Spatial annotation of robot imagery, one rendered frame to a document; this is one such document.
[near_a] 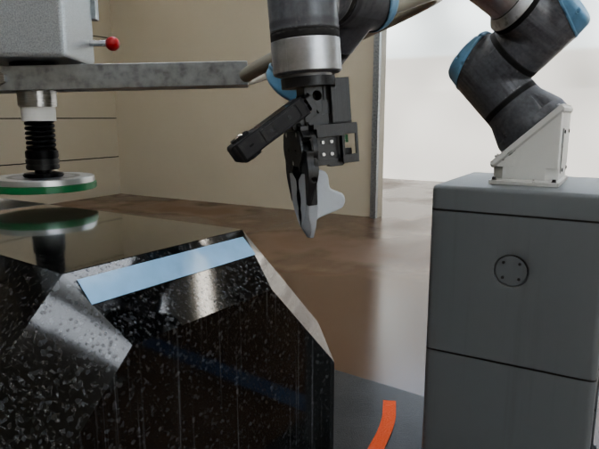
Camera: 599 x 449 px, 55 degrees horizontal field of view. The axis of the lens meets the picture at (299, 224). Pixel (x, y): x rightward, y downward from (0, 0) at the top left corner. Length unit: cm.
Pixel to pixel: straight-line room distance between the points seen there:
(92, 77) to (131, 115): 651
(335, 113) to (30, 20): 72
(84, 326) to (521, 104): 114
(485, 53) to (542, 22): 15
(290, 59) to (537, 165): 88
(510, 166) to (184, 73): 80
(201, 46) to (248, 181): 165
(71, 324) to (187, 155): 648
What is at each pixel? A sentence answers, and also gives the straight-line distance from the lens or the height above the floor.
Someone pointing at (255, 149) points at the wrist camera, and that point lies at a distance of 72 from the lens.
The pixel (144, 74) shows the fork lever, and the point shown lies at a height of 110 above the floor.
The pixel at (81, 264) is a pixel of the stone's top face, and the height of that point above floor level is 83.
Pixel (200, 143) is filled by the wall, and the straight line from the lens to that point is 704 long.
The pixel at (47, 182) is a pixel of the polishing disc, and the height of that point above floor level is 88.
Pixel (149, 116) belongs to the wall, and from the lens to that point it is 758.
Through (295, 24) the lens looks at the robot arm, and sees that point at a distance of 74.
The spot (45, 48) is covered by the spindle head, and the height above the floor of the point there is 115.
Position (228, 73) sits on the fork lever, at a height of 110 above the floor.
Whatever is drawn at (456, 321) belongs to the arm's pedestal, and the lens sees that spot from 151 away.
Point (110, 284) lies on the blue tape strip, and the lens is 77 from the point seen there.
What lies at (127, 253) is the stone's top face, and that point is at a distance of 84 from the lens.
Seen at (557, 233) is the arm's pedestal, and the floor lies 76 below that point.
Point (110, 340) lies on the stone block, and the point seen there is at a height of 75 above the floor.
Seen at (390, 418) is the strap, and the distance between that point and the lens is 206.
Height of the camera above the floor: 101
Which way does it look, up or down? 11 degrees down
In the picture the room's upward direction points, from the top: straight up
